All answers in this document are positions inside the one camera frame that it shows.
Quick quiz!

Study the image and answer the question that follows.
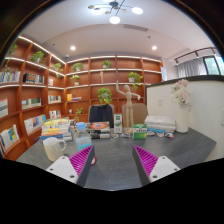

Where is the colourful book stack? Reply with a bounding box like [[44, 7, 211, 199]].
[[39, 118, 73, 142]]

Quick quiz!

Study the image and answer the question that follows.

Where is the tan upholstered chair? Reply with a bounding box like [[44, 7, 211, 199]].
[[121, 103, 149, 126]]

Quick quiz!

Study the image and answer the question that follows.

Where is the dark-framed window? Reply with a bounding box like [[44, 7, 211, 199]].
[[203, 55, 224, 76]]

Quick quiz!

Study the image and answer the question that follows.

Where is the white ceramic mug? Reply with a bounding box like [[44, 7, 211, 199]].
[[42, 136, 68, 163]]

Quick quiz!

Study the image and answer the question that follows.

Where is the tall green and white carton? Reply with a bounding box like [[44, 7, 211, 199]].
[[113, 113, 123, 134]]

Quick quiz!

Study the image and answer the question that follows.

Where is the green and white tissue box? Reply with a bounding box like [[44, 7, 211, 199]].
[[132, 123, 148, 140]]

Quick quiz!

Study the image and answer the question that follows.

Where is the wooden artist mannequin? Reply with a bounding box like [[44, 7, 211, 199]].
[[115, 79, 142, 134]]

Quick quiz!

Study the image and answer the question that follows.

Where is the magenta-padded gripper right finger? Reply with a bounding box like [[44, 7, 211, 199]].
[[131, 144, 181, 187]]

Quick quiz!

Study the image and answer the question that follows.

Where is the grey sheer curtain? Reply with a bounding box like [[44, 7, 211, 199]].
[[176, 58, 209, 79]]

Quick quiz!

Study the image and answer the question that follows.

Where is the white tissue pack stack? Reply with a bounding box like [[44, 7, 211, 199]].
[[144, 115, 177, 134]]

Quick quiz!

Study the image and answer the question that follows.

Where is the orange wooden shelf unit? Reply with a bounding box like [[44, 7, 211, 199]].
[[0, 35, 164, 161]]

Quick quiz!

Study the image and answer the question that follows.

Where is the black curtain rail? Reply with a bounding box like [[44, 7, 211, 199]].
[[173, 47, 218, 66]]

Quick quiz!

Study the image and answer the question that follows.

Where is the ceiling air vent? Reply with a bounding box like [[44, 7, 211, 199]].
[[123, 23, 149, 33]]

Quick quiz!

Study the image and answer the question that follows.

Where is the dark upholstered chair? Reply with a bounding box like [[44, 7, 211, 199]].
[[88, 104, 115, 129]]

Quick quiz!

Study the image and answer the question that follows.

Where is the branched ceiling lamp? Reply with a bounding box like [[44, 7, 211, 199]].
[[87, 0, 144, 25]]

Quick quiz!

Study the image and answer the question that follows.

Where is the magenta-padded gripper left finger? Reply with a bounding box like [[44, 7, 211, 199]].
[[45, 144, 97, 188]]

